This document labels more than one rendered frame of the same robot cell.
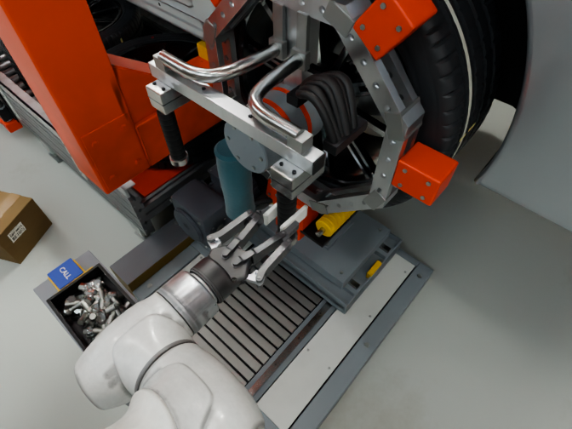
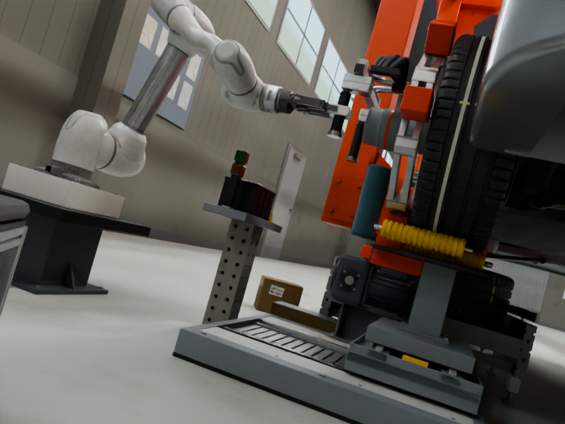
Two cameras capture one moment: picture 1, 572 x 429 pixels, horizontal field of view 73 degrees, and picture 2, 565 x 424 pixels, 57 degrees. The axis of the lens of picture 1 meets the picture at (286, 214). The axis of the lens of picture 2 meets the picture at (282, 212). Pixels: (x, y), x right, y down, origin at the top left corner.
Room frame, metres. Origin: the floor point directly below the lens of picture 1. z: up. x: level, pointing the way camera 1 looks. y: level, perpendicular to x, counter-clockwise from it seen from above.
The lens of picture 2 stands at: (-0.27, -1.44, 0.39)
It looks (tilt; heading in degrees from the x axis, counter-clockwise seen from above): 3 degrees up; 67
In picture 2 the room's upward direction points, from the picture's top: 16 degrees clockwise
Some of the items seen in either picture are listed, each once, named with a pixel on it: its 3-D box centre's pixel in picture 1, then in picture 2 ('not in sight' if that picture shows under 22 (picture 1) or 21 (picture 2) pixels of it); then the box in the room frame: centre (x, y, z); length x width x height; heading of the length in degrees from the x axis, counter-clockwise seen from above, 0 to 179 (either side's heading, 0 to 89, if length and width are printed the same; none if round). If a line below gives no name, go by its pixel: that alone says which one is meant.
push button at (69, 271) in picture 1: (66, 275); not in sight; (0.52, 0.60, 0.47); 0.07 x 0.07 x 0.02; 48
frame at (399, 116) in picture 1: (299, 108); (419, 135); (0.73, -0.03, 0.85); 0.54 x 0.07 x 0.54; 48
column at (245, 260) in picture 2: not in sight; (233, 274); (0.42, 0.49, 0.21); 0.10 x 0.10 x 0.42; 48
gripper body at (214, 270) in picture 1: (224, 270); (293, 103); (0.33, 0.10, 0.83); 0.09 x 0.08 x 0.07; 138
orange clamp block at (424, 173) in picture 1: (423, 174); (416, 103); (0.53, -0.27, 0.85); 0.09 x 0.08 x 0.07; 48
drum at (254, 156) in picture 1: (277, 123); (398, 131); (0.68, 0.02, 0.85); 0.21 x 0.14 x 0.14; 138
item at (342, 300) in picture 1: (321, 238); (414, 363); (0.86, -0.14, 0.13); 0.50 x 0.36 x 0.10; 48
